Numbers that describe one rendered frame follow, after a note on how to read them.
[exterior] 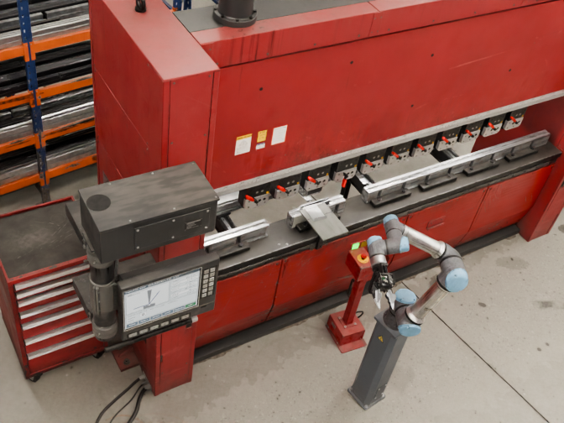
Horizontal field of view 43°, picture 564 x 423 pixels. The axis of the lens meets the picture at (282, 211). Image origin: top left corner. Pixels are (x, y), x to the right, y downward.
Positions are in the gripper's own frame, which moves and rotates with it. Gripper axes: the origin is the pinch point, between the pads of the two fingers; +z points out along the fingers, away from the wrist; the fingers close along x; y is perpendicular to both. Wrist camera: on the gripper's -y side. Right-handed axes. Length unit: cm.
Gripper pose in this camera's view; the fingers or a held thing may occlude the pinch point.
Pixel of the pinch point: (384, 307)
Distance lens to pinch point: 334.9
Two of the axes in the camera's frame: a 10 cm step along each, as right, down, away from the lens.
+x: 9.4, 1.0, 3.4
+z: 1.0, 8.4, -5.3
